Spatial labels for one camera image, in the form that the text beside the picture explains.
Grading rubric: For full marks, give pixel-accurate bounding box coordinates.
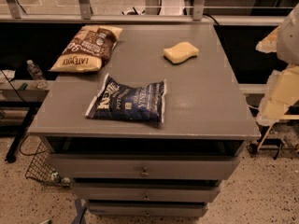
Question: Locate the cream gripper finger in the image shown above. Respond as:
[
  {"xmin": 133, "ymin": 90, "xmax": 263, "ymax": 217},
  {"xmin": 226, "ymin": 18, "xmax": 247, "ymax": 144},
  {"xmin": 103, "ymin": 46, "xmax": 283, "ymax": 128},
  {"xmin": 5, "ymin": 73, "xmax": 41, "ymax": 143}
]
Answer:
[
  {"xmin": 256, "ymin": 64, "xmax": 299, "ymax": 126},
  {"xmin": 255, "ymin": 27, "xmax": 279, "ymax": 53}
]

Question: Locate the yellow sponge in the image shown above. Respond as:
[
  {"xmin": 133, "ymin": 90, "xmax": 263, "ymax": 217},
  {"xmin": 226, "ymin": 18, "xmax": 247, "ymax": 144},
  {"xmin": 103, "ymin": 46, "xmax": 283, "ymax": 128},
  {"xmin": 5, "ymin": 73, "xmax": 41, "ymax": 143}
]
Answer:
[{"xmin": 164, "ymin": 42, "xmax": 199, "ymax": 64}]

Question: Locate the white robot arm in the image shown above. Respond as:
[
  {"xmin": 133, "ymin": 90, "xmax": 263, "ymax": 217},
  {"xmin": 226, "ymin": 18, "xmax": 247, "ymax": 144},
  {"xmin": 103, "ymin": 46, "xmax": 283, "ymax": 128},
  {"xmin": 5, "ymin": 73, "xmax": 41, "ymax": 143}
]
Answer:
[{"xmin": 256, "ymin": 5, "xmax": 299, "ymax": 126}]

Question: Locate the blue chip bag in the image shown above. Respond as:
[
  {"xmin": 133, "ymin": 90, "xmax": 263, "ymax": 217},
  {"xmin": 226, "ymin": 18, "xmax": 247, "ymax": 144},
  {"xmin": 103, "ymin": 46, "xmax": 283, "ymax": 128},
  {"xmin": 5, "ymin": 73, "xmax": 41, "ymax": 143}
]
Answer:
[{"xmin": 85, "ymin": 74, "xmax": 167, "ymax": 123}]

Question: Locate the brown yellow chip bag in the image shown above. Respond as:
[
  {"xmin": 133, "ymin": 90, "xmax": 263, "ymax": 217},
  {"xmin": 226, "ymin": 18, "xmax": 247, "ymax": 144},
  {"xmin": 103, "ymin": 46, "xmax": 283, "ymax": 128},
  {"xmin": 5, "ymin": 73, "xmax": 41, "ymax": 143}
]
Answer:
[{"xmin": 50, "ymin": 25, "xmax": 123, "ymax": 73}]

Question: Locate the grey drawer cabinet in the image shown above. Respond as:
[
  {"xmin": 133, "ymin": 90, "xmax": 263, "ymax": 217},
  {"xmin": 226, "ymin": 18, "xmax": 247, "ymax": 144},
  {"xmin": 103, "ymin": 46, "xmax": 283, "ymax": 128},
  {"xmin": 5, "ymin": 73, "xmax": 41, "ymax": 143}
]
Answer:
[{"xmin": 30, "ymin": 23, "xmax": 260, "ymax": 217}]

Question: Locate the top grey drawer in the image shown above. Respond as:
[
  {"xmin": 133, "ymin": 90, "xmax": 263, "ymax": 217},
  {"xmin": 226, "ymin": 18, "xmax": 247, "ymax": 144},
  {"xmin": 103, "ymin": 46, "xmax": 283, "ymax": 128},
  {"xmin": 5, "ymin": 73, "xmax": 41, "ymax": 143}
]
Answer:
[{"xmin": 49, "ymin": 154, "xmax": 239, "ymax": 180}]

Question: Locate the grey drawer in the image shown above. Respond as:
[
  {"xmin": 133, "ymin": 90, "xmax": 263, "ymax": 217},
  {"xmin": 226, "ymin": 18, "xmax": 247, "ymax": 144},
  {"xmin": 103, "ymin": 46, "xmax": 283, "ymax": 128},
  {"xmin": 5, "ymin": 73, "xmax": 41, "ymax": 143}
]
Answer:
[
  {"xmin": 87, "ymin": 203, "xmax": 207, "ymax": 217},
  {"xmin": 49, "ymin": 154, "xmax": 239, "ymax": 180},
  {"xmin": 72, "ymin": 183, "xmax": 220, "ymax": 203}
]

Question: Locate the bottom grey drawer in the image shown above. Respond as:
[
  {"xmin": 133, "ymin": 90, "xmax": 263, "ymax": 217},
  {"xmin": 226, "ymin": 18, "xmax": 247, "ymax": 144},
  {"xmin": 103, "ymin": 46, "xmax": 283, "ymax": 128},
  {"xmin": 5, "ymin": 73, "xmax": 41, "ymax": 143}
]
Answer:
[{"xmin": 87, "ymin": 203, "xmax": 207, "ymax": 217}]

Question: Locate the middle grey drawer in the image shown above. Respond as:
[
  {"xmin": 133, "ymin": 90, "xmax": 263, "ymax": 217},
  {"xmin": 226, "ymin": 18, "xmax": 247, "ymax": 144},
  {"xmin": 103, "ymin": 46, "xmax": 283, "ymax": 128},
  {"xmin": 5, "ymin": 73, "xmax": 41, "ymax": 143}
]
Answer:
[{"xmin": 72, "ymin": 183, "xmax": 220, "ymax": 203}]

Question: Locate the clear plastic water bottle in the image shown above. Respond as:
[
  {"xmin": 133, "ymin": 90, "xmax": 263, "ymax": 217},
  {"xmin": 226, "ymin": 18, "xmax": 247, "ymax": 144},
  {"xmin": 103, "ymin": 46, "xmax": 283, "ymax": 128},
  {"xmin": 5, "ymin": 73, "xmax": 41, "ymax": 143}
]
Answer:
[{"xmin": 27, "ymin": 60, "xmax": 48, "ymax": 90}]

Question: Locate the black side table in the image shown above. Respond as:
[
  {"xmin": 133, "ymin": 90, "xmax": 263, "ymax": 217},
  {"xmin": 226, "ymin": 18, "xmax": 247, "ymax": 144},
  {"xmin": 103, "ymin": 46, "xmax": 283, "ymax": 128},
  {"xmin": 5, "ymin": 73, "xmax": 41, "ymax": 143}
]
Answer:
[{"xmin": 0, "ymin": 80, "xmax": 50, "ymax": 163}]

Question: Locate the black power cable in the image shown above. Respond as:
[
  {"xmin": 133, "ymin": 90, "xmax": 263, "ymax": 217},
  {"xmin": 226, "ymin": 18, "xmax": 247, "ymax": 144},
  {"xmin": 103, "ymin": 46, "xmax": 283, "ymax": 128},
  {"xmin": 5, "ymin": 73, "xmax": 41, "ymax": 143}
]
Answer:
[{"xmin": 204, "ymin": 13, "xmax": 233, "ymax": 61}]

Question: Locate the black wire basket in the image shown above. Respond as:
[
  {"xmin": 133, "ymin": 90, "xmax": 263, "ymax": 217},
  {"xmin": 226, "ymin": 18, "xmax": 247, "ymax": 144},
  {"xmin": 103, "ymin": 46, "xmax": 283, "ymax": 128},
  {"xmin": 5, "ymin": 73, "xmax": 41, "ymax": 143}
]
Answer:
[{"xmin": 25, "ymin": 143, "xmax": 71, "ymax": 187}]

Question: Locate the metal window rail frame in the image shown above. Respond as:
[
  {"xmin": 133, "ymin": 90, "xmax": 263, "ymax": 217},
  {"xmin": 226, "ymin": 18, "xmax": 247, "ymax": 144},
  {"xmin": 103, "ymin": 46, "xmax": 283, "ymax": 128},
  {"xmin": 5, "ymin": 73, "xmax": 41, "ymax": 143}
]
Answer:
[{"xmin": 0, "ymin": 0, "xmax": 298, "ymax": 25}]

